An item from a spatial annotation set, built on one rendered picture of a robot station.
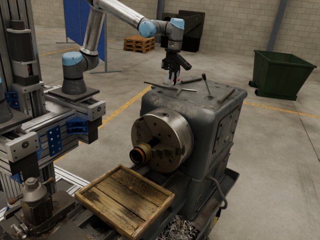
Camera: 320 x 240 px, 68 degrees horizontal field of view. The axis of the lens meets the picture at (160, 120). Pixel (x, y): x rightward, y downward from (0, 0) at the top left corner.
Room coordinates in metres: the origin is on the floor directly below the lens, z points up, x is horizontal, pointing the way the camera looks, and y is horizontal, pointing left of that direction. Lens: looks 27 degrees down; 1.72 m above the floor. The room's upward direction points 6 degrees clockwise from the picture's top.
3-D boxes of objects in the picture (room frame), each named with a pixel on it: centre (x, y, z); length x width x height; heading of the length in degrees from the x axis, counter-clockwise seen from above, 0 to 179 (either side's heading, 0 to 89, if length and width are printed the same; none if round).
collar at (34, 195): (0.56, 0.39, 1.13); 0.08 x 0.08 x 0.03
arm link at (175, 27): (1.34, -0.04, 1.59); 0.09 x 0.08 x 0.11; 71
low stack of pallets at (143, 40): (9.28, 1.05, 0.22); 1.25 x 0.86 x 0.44; 166
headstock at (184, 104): (1.38, -0.21, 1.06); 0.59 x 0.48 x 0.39; 147
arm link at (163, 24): (1.35, 0.06, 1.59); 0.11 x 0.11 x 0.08; 71
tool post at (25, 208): (0.56, 0.38, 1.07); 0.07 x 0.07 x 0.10; 57
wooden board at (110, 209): (0.82, 0.12, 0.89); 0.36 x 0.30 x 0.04; 57
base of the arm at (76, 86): (1.40, 0.56, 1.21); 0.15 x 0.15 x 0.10
